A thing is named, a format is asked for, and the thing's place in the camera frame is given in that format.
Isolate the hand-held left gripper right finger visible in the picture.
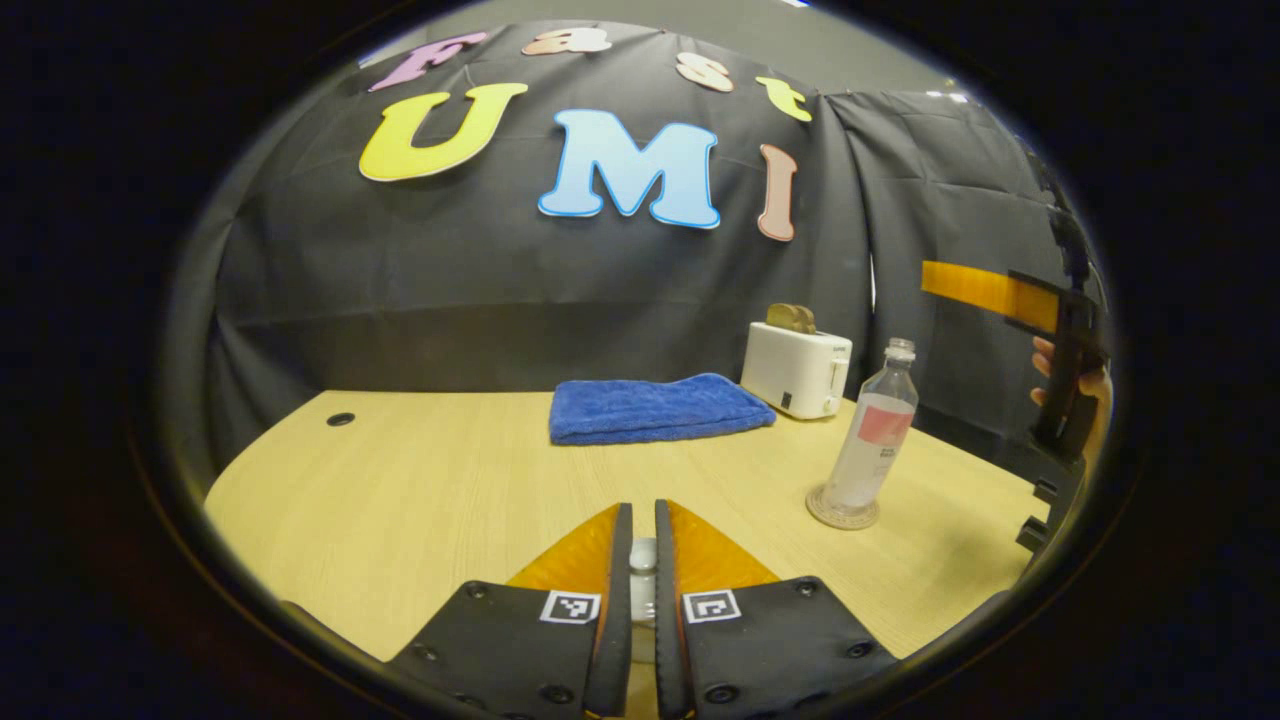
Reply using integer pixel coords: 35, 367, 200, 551
654, 499, 899, 720

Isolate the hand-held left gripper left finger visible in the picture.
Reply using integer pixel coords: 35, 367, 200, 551
388, 502, 635, 720

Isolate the round coaster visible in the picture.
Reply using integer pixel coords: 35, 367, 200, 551
806, 484, 882, 531

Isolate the clear plastic water bottle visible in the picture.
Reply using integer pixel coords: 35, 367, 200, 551
822, 338, 919, 517

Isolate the white toaster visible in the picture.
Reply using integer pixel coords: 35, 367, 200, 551
740, 321, 854, 421

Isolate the blue folded towel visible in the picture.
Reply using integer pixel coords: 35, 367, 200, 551
548, 373, 777, 447

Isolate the black backdrop cloth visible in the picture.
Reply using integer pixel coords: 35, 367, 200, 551
165, 20, 1111, 501

